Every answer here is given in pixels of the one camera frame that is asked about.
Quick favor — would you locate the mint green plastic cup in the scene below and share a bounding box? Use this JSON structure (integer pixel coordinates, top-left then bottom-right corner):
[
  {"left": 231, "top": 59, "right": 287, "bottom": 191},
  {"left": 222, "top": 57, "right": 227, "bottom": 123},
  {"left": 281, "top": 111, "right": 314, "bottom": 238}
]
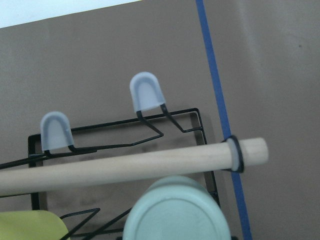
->
[{"left": 122, "top": 175, "right": 232, "bottom": 240}]

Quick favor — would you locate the black wire cup rack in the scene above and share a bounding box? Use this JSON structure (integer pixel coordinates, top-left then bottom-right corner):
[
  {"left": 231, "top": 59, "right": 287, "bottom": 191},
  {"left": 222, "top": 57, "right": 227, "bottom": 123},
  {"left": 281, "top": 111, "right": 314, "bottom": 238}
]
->
[{"left": 0, "top": 71, "right": 269, "bottom": 240}]

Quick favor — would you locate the yellow plastic cup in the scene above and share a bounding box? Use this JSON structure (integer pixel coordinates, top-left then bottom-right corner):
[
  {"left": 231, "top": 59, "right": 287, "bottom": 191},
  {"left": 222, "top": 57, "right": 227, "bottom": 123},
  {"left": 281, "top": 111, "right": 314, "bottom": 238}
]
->
[{"left": 0, "top": 210, "right": 69, "bottom": 240}]

